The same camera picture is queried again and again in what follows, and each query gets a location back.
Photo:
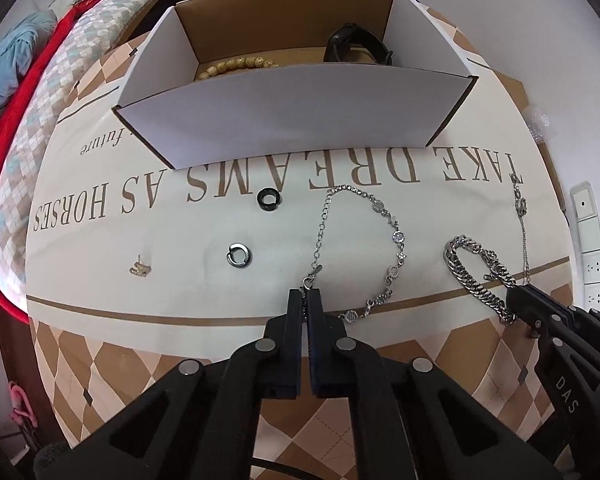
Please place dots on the black wristband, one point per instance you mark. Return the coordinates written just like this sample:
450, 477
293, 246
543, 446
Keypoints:
357, 42

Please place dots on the printed checkered tablecloth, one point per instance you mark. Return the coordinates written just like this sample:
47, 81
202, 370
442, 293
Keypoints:
180, 285

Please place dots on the white power strip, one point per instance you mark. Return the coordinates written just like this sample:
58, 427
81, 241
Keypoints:
591, 245

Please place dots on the small gold earring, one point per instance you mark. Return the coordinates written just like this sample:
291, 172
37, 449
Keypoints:
140, 268

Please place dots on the red blanket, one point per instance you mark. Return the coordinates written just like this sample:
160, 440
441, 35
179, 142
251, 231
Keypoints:
15, 135

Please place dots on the light blue cloth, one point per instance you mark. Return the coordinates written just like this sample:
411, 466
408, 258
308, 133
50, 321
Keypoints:
10, 60

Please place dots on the silver hoop earring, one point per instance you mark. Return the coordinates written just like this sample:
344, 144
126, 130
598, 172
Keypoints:
240, 254

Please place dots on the pink plastic object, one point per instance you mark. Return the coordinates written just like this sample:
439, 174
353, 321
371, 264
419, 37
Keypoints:
21, 410

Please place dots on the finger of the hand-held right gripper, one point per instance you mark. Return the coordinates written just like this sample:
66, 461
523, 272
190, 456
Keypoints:
545, 297
525, 310

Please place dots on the white cardboard box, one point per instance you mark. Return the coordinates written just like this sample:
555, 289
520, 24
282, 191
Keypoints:
290, 110

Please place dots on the clear bubble wrap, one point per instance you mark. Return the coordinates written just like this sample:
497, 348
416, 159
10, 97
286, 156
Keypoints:
540, 122

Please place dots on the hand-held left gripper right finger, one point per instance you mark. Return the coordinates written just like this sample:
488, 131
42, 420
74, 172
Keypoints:
314, 310

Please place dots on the checkered quilt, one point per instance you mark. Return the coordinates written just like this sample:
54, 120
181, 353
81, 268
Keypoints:
40, 110

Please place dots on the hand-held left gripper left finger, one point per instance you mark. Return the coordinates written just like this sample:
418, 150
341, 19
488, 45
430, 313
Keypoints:
295, 310

